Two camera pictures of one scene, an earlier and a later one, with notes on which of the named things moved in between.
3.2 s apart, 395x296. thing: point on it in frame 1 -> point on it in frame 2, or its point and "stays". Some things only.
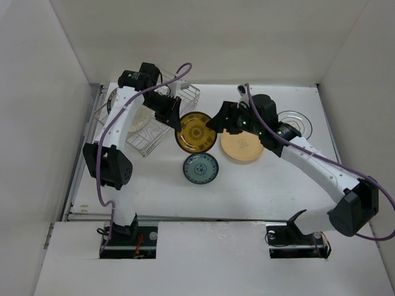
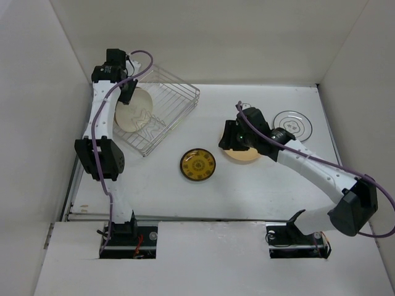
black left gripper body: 161,105 -> 126,90
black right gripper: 219,121 -> 228,141
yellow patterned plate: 194,136 -> 197,164
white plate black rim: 297,121 stays
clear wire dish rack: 145,132 stays
